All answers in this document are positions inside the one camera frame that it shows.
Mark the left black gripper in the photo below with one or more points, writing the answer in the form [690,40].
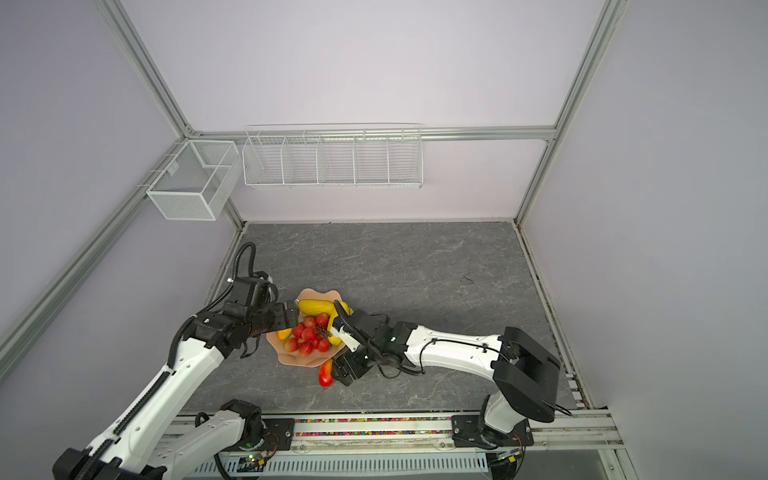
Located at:
[280,314]

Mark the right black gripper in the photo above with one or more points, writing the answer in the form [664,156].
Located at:
[348,357]

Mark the textured yellow fake fruit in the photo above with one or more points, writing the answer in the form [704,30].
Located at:
[313,307]

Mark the red fake fruit cluster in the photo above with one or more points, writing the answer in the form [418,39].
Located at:
[309,336]

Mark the peach wavy fruit bowl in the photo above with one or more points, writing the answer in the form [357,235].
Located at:
[315,359]

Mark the red yellow fake mango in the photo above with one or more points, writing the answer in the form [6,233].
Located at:
[325,376]

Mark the red orange fake mango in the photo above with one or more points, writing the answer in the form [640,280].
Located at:
[284,335]

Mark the smooth yellow fake fruit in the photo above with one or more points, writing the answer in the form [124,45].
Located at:
[332,338]

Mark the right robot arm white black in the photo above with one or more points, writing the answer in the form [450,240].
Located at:
[524,373]

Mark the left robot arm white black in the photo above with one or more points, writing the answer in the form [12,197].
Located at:
[199,347]

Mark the small white mesh basket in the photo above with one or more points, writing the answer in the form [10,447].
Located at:
[197,181]

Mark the long white wire basket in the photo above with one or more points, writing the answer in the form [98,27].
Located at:
[333,155]

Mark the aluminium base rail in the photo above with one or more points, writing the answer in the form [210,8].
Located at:
[372,432]

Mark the aluminium frame post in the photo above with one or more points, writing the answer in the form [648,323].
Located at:
[127,36]

